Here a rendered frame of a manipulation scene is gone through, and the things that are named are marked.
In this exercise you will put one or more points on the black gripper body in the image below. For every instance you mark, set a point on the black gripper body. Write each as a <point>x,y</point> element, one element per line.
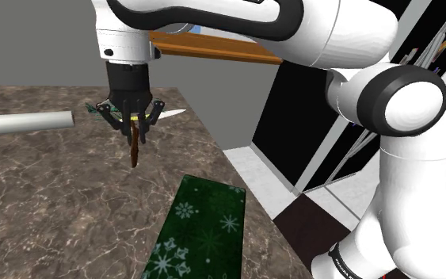
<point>128,83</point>

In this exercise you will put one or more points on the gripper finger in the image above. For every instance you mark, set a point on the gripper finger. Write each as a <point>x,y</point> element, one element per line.
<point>115,118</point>
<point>153,118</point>

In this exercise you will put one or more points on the brown slender stick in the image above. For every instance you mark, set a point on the brown slender stick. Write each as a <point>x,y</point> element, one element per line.
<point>134,150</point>

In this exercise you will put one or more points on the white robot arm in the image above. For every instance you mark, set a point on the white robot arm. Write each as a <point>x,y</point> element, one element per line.
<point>412,181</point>

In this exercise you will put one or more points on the white cylinder roll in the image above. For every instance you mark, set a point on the white cylinder roll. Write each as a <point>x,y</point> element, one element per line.
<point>29,122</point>

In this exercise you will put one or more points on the brown wooden shelf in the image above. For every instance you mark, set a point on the brown wooden shelf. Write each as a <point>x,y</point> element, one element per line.
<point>215,48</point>

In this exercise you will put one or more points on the green snowflake-patterned box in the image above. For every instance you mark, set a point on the green snowflake-patterned box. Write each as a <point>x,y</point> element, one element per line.
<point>203,228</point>

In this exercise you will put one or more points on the black glass door, grey frame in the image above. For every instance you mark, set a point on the black glass door, grey frame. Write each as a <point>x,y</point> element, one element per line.
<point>288,127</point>

